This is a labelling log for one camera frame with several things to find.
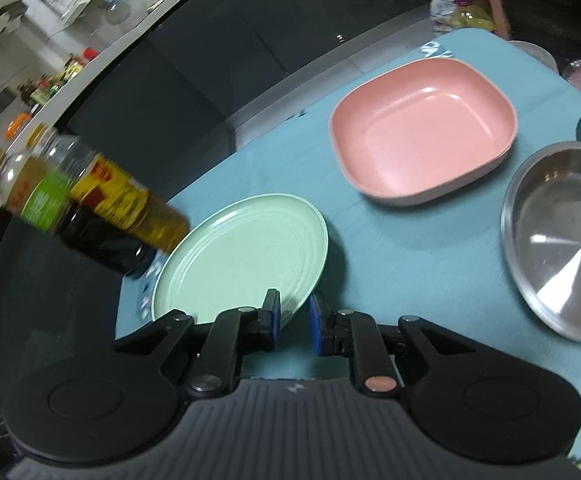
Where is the yellow oil bottle red label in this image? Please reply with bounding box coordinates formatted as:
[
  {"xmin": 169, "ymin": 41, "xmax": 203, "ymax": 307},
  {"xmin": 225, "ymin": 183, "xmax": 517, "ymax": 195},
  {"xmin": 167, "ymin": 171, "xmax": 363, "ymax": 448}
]
[{"xmin": 24, "ymin": 124, "xmax": 191, "ymax": 256}]

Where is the row of seasoning bottles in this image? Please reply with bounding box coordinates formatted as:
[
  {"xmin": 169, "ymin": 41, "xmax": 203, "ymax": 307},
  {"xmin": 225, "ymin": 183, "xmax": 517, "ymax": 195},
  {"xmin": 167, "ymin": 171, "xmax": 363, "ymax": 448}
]
[{"xmin": 18, "ymin": 47, "xmax": 98, "ymax": 108}]

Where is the orange lid container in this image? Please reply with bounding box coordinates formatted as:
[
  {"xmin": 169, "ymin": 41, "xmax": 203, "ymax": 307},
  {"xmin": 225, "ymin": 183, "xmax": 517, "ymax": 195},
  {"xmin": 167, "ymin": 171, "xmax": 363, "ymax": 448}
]
[{"xmin": 3, "ymin": 112, "xmax": 34, "ymax": 141}]

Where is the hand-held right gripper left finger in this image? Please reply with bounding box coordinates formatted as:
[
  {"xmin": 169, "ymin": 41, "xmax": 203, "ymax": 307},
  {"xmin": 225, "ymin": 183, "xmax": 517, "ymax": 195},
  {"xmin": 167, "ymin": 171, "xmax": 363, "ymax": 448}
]
[{"xmin": 114, "ymin": 288, "xmax": 282, "ymax": 396}]

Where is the clear glass jar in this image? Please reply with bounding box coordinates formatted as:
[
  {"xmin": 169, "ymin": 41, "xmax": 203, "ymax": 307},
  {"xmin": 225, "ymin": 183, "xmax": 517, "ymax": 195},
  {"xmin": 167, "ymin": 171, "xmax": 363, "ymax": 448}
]
[{"xmin": 103, "ymin": 0, "xmax": 131, "ymax": 25}]

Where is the pink square bowl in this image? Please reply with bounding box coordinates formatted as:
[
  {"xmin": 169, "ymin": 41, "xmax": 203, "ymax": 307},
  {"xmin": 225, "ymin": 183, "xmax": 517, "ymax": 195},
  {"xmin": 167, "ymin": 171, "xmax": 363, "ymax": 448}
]
[{"xmin": 329, "ymin": 57, "xmax": 518, "ymax": 207}]

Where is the blue printed tablecloth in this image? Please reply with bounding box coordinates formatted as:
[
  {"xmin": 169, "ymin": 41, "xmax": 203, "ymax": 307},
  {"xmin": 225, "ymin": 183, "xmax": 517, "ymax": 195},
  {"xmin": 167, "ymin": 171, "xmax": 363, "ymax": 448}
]
[{"xmin": 115, "ymin": 27, "xmax": 581, "ymax": 461}]

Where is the green plate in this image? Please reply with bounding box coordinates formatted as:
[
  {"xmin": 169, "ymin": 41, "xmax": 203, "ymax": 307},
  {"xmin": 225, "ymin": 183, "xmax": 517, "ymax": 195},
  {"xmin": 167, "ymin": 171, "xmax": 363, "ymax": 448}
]
[{"xmin": 151, "ymin": 192, "xmax": 330, "ymax": 331}]

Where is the dark vinegar bottle green label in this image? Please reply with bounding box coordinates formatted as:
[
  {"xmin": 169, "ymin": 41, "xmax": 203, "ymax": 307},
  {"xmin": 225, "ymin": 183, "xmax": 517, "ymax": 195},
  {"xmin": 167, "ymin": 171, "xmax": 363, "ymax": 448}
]
[{"xmin": 0, "ymin": 146, "xmax": 157, "ymax": 279}]

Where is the white round container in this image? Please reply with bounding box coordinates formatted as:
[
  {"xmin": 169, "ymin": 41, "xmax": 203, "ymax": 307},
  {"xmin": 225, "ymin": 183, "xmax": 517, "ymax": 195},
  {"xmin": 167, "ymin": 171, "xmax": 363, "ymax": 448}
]
[{"xmin": 508, "ymin": 40, "xmax": 559, "ymax": 75}]

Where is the yellow oil jug purple cap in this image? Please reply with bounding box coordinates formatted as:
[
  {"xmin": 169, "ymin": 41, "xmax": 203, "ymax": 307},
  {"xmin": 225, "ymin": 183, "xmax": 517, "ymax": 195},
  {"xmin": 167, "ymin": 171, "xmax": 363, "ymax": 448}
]
[{"xmin": 448, "ymin": 0, "xmax": 496, "ymax": 33}]

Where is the stainless steel bowl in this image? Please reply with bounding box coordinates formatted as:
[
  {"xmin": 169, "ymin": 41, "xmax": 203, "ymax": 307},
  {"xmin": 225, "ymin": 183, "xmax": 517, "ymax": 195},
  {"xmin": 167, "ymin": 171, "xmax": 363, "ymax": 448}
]
[{"xmin": 501, "ymin": 141, "xmax": 581, "ymax": 345}]

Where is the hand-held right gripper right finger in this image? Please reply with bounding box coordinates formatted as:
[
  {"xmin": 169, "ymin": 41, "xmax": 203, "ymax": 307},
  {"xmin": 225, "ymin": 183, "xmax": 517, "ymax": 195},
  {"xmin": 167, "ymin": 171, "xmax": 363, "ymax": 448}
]
[{"xmin": 309, "ymin": 293, "xmax": 472, "ymax": 396}]

